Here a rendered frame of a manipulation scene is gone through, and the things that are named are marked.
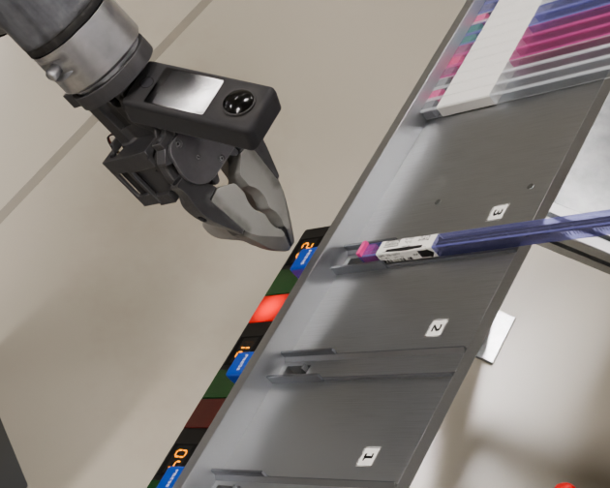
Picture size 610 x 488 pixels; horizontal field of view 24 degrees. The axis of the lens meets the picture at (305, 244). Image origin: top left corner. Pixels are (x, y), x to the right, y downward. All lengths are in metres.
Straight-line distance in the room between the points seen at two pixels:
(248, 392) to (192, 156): 0.19
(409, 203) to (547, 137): 0.13
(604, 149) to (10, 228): 0.88
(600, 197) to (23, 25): 1.20
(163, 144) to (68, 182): 1.02
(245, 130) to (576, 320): 1.03
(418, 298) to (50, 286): 1.04
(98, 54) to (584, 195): 1.15
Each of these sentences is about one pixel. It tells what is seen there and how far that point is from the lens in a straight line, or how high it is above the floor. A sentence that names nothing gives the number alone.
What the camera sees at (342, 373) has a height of 0.77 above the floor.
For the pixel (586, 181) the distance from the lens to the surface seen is 2.09.
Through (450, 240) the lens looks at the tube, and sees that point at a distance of 1.04.
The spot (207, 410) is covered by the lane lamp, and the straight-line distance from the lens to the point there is 1.15.
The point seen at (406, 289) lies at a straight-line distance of 1.05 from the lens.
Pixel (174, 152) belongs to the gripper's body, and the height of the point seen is 0.82.
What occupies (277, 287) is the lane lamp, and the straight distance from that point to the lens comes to 1.20.
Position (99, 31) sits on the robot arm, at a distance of 1.05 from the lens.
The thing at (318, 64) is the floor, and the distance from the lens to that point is 2.21.
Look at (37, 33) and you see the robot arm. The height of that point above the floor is 0.91.
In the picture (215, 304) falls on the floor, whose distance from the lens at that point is 1.96.
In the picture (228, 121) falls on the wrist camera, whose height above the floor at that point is 0.88.
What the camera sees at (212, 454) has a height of 0.73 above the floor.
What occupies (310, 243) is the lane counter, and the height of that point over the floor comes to 0.66.
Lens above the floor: 1.68
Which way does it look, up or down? 57 degrees down
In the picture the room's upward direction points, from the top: straight up
